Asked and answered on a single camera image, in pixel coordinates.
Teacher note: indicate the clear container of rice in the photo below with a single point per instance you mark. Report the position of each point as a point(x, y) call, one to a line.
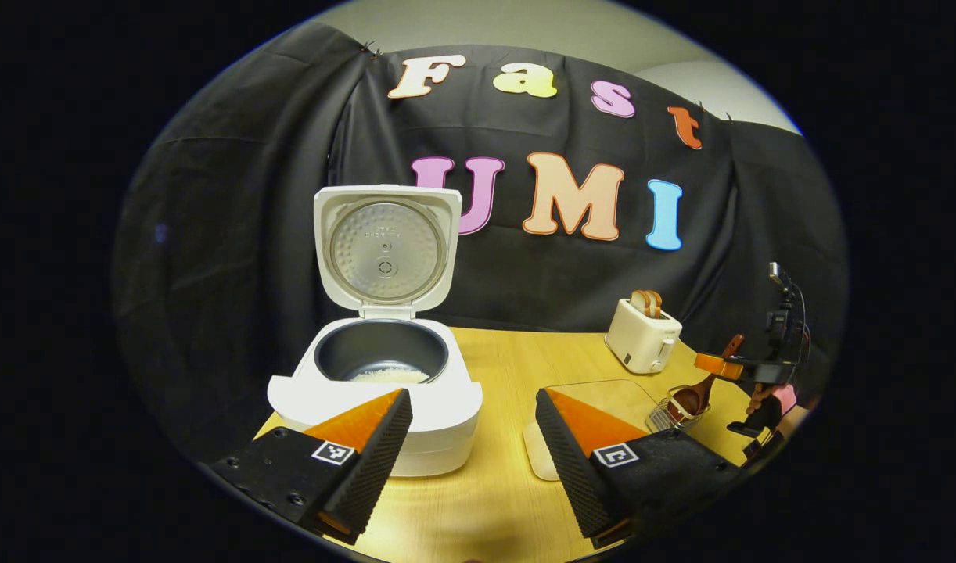
point(603, 395)

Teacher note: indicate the white rice cooker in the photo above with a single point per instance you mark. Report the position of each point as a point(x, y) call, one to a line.
point(447, 407)

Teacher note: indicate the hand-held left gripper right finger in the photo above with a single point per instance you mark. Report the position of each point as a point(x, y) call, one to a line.
point(572, 465)

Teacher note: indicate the white toaster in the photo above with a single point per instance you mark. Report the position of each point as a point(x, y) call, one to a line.
point(638, 344)

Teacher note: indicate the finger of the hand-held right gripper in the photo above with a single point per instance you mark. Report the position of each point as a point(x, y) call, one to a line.
point(716, 365)

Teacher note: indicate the black backdrop cloth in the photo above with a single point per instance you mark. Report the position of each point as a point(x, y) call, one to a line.
point(228, 274)

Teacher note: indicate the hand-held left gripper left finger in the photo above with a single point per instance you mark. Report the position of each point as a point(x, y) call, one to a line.
point(376, 461)

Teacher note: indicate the brown wooden spoon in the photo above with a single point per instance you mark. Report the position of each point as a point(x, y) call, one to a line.
point(689, 399)

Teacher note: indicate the white rice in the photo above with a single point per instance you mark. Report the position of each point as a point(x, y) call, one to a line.
point(392, 376)

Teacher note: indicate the toasted bread slice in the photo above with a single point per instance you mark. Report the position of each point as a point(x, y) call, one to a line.
point(638, 303)
point(654, 303)

